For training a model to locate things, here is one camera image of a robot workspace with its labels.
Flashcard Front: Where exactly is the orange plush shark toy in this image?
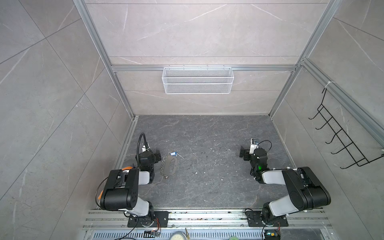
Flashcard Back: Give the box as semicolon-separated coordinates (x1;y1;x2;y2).
122;166;134;171

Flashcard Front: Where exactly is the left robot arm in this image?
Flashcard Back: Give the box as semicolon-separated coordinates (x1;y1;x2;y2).
99;150;161;229

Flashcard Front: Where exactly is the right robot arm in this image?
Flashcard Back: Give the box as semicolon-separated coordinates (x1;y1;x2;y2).
240;147;331;226

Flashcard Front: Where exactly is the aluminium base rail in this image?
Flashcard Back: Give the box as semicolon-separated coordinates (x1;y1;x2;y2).
76;209;338;240

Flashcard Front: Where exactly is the right black camera cable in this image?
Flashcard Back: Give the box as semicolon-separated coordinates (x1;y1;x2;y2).
257;139;273;153

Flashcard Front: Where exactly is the white wire mesh basket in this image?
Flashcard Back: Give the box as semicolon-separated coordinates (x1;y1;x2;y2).
162;67;235;95

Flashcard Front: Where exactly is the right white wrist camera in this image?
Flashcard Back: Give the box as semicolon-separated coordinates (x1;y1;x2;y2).
249;138;259;155

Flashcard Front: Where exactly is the black wire hook rack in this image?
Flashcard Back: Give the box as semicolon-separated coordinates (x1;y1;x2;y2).
308;88;384;170

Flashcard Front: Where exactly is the black corrugated cable conduit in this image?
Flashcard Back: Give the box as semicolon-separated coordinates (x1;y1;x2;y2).
136;132;150;164

